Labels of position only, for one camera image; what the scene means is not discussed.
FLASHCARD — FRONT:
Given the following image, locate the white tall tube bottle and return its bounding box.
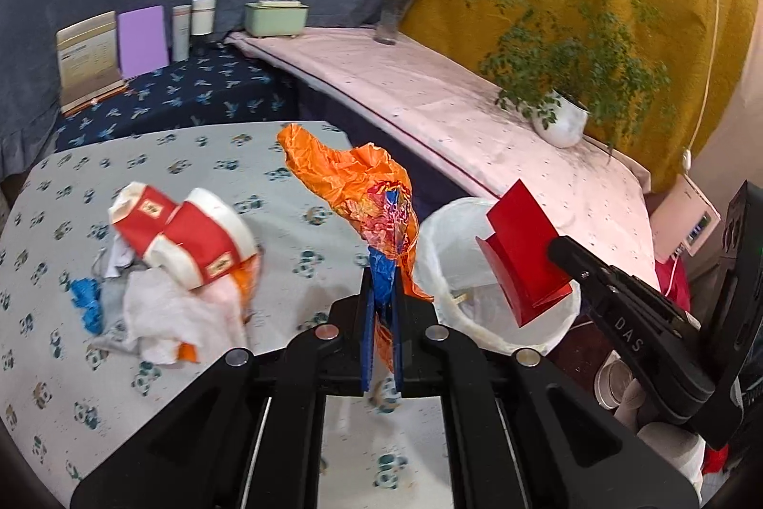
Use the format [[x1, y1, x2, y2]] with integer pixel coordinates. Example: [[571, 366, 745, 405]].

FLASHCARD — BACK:
[[172, 5, 191, 62]]

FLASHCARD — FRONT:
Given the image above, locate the pink bed sheet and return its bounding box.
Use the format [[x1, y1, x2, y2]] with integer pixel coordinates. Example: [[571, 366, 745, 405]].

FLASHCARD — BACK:
[[227, 27, 658, 285]]

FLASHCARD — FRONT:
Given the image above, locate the white tissue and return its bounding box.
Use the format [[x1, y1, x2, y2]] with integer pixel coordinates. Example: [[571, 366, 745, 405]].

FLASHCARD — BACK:
[[92, 237, 248, 365]]

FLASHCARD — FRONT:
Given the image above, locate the beige book on stand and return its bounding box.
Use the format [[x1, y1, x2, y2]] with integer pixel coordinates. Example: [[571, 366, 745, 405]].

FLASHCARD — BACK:
[[56, 10, 125, 115]]

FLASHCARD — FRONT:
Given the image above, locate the navy floral cloth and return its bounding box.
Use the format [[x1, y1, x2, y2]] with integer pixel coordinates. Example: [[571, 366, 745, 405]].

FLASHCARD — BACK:
[[53, 45, 299, 151]]

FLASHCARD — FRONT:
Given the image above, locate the red white paper cup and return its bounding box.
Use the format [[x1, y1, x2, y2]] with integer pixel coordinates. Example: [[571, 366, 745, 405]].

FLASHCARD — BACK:
[[109, 181, 178, 259], [144, 187, 258, 290]]

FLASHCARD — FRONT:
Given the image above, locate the orange snack wrapper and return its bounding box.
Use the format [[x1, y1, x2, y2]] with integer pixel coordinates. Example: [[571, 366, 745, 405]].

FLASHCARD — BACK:
[[277, 121, 433, 374]]

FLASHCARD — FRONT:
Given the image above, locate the white power cable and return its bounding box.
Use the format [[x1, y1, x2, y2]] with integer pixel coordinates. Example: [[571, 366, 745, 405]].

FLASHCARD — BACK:
[[679, 0, 726, 171]]

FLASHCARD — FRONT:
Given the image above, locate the pink white appliance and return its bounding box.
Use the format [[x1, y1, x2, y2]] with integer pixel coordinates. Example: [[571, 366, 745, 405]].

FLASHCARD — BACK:
[[649, 175, 721, 263]]

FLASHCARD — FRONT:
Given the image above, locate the white trash bin with liner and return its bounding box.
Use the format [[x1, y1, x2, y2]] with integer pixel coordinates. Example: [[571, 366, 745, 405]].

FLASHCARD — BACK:
[[413, 195, 584, 357]]

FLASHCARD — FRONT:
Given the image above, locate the white cylindrical jar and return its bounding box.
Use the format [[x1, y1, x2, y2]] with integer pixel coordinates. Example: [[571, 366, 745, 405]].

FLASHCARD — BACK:
[[190, 0, 217, 37]]

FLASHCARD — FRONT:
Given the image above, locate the purple card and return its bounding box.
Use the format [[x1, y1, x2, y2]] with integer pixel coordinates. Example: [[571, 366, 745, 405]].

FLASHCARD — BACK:
[[118, 5, 169, 79]]

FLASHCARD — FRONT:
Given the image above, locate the blue wrapper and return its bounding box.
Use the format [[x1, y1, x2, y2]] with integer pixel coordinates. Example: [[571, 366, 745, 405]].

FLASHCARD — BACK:
[[70, 278, 103, 336]]

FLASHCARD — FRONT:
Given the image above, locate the red card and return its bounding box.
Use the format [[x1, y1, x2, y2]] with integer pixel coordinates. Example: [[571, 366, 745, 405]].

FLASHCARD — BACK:
[[476, 179, 573, 327]]

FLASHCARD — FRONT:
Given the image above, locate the potted green plant white pot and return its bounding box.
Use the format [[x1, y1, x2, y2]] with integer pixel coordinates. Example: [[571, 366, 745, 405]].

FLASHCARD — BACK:
[[464, 0, 675, 150]]

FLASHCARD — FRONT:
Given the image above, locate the panda print tablecloth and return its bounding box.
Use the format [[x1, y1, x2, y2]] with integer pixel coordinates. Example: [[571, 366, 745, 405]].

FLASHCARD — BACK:
[[1, 121, 369, 505]]

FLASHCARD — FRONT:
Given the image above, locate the mint green tissue box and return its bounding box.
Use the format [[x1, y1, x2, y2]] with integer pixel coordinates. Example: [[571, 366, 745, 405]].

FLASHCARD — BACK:
[[245, 0, 309, 37]]

